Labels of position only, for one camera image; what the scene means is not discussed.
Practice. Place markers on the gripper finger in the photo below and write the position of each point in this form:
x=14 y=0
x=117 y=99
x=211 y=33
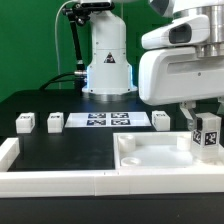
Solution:
x=221 y=106
x=187 y=108

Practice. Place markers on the white square table top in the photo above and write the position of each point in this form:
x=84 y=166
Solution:
x=148 y=150

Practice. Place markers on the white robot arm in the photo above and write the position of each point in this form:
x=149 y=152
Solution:
x=183 y=62

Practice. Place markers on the white marker sheet with tags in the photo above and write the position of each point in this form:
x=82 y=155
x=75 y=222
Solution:
x=107 y=119

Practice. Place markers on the white U-shaped obstacle fence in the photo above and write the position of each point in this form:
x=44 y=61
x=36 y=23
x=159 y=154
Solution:
x=195 y=179

